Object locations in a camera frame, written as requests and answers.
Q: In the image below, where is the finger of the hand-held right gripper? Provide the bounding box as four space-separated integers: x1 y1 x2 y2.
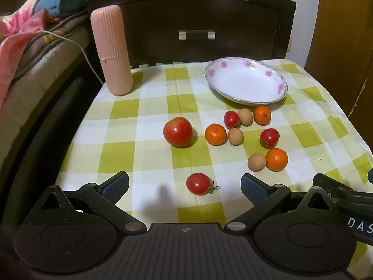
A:
313 173 355 195

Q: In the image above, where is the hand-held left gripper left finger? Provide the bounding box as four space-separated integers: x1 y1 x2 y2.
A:
35 171 148 234

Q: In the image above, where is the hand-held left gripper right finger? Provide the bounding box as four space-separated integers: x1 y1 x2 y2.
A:
224 173 338 235

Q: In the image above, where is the brown longan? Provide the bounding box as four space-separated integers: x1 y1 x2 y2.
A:
248 152 267 172
237 108 253 126
228 128 244 146

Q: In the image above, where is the small orange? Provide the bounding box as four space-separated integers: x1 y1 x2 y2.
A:
265 148 289 172
204 123 227 146
253 106 272 125

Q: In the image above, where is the small red tomato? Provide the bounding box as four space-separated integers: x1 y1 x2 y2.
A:
259 128 280 149
186 173 220 196
224 111 241 129

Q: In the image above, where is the large red tomato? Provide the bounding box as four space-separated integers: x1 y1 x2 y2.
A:
163 117 193 148

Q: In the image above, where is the white plate with pink flowers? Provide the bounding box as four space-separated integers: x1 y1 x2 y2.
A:
204 57 288 106

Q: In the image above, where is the green white checked tablecloth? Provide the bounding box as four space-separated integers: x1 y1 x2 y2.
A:
55 58 373 280

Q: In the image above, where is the bed mattress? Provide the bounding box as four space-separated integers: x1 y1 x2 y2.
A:
0 26 101 170

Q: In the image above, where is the green foam mat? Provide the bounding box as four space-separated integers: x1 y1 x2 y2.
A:
130 61 201 70

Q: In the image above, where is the pink ribbed container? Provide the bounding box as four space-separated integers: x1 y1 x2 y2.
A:
90 4 134 97

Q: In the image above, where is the brown wooden wardrobe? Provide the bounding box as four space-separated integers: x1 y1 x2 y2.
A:
303 0 373 121

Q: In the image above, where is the brown striped quilt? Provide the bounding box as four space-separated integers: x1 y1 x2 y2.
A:
12 8 91 83

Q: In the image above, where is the dark wooden cabinet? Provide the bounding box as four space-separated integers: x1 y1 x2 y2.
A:
87 0 297 70

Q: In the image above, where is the pink printed blanket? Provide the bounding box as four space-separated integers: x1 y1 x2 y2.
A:
0 0 60 104

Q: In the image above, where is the blue clothing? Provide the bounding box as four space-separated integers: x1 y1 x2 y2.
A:
33 0 103 18

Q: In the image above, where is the white cable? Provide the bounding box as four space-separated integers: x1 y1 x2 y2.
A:
37 30 106 86

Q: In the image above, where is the clear metal drawer handle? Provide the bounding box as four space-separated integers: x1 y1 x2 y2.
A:
178 30 217 41

